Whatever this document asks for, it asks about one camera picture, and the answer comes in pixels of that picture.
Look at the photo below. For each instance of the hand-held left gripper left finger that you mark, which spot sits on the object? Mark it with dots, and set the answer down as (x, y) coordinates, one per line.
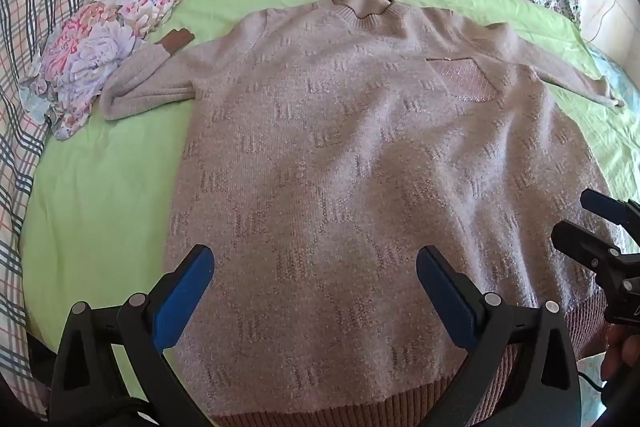
(194, 289)

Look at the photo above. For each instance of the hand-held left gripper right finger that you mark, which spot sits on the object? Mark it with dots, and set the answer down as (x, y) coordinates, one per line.
(446, 289)

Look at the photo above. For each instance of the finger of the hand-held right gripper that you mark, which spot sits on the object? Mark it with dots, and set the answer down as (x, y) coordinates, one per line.
(582, 247)
(607, 206)

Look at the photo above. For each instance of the pink knitted sweater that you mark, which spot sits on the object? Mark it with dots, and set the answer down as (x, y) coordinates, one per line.
(325, 157)

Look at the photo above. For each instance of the person's right hand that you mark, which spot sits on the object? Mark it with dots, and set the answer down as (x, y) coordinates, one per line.
(620, 352)

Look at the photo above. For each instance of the green bed sheet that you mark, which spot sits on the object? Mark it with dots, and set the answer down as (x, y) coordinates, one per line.
(100, 217)

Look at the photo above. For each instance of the light blue bed sheet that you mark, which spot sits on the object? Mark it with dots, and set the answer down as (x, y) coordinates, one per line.
(624, 79)

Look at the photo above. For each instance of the pastel flower print cloth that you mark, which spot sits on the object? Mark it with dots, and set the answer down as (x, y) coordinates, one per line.
(95, 42)

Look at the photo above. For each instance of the plaid quilt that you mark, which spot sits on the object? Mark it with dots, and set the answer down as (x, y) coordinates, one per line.
(30, 17)

